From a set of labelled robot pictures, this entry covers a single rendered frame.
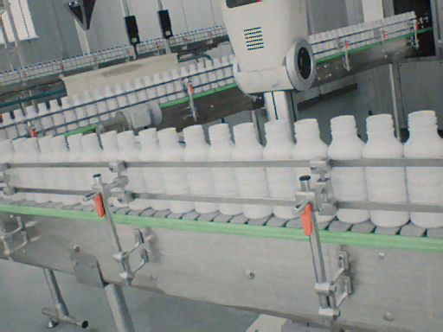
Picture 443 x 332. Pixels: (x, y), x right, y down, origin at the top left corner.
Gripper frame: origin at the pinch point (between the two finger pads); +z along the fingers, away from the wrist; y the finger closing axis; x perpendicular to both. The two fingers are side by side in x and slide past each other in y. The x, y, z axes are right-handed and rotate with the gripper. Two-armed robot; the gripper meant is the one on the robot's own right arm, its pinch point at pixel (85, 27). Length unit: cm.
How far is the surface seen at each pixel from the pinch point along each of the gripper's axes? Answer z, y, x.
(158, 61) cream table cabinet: 24, -329, -242
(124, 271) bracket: 51, 26, 21
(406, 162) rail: 29, 23, 78
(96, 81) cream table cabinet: 30, -261, -269
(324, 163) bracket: 29, 24, 66
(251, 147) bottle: 27, 19, 51
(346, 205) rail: 36, 22, 68
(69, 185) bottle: 35.6, 15.9, -1.2
